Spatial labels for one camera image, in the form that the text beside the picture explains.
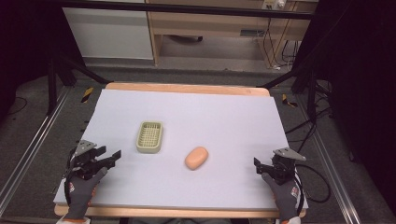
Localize orange soap bar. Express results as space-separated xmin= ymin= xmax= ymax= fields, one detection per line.
xmin=184 ymin=146 xmax=209 ymax=171

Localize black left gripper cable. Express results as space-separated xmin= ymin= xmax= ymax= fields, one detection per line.
xmin=63 ymin=178 xmax=71 ymax=204

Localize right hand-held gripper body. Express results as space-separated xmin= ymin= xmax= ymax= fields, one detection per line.
xmin=268 ymin=147 xmax=307 ymax=187

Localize white foam mat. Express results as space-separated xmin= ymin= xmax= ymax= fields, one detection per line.
xmin=53 ymin=89 xmax=309 ymax=210

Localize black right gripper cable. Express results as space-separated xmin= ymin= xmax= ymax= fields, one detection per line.
xmin=294 ymin=162 xmax=332 ymax=204

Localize cables under desk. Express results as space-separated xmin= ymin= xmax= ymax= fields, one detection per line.
xmin=262 ymin=18 xmax=301 ymax=70

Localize aluminium floor rail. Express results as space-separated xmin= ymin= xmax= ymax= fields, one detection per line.
xmin=0 ymin=88 xmax=72 ymax=217
xmin=296 ymin=95 xmax=355 ymax=224

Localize wooden table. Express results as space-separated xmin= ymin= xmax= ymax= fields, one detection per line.
xmin=53 ymin=81 xmax=308 ymax=219

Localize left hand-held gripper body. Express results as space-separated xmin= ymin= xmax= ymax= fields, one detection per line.
xmin=65 ymin=139 xmax=108 ymax=181

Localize yellow black tape strip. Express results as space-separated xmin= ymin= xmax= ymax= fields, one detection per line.
xmin=80 ymin=86 xmax=94 ymax=104
xmin=281 ymin=93 xmax=299 ymax=109

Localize white power strip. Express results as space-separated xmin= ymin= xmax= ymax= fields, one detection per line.
xmin=262 ymin=0 xmax=286 ymax=10

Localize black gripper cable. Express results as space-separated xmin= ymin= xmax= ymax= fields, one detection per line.
xmin=294 ymin=162 xmax=332 ymax=204
xmin=63 ymin=178 xmax=71 ymax=204

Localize white cabinet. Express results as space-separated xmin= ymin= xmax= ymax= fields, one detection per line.
xmin=62 ymin=7 xmax=154 ymax=61

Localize black horizontal frame bar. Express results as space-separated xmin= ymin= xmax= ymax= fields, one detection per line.
xmin=58 ymin=0 xmax=315 ymax=21

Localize pale green soap dish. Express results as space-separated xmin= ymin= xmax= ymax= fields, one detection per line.
xmin=135 ymin=120 xmax=163 ymax=155

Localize black metal stand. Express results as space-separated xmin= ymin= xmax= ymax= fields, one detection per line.
xmin=256 ymin=61 xmax=319 ymax=123
xmin=46 ymin=51 xmax=112 ymax=117

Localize wooden desk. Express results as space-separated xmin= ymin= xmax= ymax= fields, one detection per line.
xmin=145 ymin=0 xmax=313 ymax=68

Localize black curtain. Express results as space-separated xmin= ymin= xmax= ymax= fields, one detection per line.
xmin=0 ymin=0 xmax=86 ymax=123
xmin=291 ymin=0 xmax=396 ymax=216

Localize black floor cables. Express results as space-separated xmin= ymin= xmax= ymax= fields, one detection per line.
xmin=284 ymin=79 xmax=334 ymax=145

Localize thin black floor cable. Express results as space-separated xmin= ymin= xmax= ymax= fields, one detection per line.
xmin=7 ymin=96 xmax=29 ymax=117

